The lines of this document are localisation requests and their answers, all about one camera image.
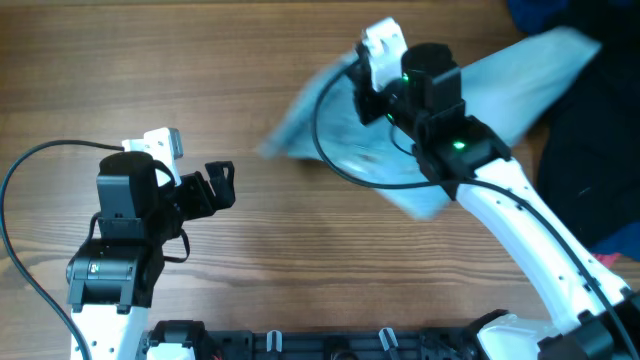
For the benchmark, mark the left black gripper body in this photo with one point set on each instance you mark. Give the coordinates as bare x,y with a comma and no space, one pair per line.
195,202

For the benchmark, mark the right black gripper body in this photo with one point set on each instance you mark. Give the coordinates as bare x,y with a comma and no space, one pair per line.
375,105

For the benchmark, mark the light blue denim shorts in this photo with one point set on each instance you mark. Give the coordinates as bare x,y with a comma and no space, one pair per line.
508,90

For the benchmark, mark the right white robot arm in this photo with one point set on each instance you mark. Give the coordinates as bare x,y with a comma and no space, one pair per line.
593,313

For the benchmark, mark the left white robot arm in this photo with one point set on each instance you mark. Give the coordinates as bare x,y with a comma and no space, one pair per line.
112,277

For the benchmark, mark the dark blue garment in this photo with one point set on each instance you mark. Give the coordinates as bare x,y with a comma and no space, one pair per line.
536,16

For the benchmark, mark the black garment pile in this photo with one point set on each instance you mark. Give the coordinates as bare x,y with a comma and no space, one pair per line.
589,171

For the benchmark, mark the red garment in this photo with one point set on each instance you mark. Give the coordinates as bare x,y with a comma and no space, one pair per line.
607,260

